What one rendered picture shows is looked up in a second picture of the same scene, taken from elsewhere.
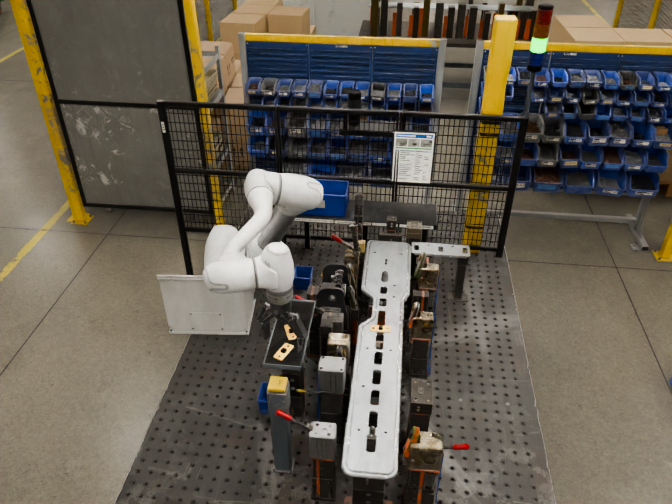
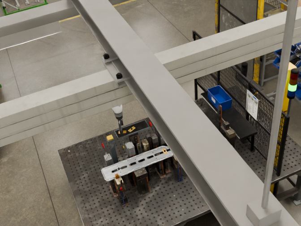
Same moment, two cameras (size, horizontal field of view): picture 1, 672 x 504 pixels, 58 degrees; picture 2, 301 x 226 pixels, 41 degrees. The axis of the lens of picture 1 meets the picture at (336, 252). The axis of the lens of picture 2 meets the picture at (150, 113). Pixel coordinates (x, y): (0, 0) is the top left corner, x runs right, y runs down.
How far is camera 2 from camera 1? 3.26 m
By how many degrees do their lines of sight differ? 51
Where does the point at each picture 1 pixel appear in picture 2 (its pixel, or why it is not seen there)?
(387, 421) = (125, 170)
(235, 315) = not seen: hidden behind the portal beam
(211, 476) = (102, 153)
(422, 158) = (254, 107)
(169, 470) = (99, 144)
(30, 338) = not seen: hidden behind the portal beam
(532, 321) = not seen: outside the picture
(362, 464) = (105, 172)
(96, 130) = (226, 23)
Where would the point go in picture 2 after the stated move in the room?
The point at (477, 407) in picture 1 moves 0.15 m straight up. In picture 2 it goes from (174, 201) to (173, 192)
